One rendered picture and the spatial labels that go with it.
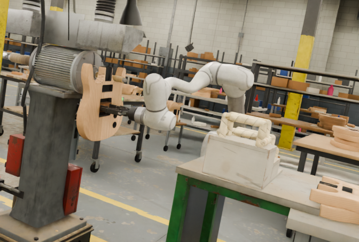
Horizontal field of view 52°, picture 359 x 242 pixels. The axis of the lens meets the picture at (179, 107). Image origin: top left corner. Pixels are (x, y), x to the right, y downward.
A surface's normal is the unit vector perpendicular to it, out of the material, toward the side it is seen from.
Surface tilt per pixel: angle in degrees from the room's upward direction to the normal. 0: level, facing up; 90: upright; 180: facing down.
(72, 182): 90
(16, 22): 90
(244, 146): 90
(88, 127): 89
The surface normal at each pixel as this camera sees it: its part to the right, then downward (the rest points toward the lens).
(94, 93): 0.89, 0.18
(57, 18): -0.43, 0.02
